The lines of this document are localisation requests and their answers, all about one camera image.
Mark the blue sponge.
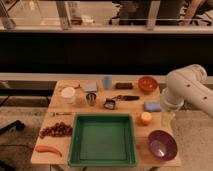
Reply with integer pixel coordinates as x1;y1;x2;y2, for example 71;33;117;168
144;102;161;112

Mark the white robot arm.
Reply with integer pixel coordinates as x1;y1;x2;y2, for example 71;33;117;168
160;64;213;118

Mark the blue plastic cup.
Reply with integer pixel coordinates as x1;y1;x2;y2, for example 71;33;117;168
101;76;112;90

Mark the metal whisk cup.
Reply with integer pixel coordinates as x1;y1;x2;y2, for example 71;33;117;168
86;92;97;106

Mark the white paper cup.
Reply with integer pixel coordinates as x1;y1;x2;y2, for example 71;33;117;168
61;87;76;104

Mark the clear glass cup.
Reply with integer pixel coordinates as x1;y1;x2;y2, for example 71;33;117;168
161;112;175;127

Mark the black rectangular block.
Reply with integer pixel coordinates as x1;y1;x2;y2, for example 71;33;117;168
115;83;133;89

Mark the small metal square container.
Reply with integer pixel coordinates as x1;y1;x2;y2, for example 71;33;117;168
104;99;116;110

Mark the orange red bowl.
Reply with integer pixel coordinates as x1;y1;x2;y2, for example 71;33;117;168
138;76;158;94

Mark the orange fruit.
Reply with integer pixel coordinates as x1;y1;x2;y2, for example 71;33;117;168
139;112;152;125

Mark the metal fork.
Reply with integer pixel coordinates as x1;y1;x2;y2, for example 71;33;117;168
52;112;72;117

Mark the green plastic tray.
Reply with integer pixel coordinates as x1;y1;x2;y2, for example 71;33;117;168
67;114;137;167

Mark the bunch of red grapes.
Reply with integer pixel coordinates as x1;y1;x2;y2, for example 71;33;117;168
39;122;72;138

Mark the wooden table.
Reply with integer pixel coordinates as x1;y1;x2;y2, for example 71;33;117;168
30;79;183;168

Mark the purple bowl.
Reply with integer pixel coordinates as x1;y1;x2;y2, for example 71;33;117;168
148;130;178;161

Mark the orange carrot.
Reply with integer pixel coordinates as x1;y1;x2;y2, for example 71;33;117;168
34;145;62;157

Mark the black chair base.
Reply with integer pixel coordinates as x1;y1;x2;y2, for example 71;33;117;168
0;120;25;135

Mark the black handled tool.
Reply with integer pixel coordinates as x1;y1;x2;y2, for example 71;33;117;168
112;95;140;101

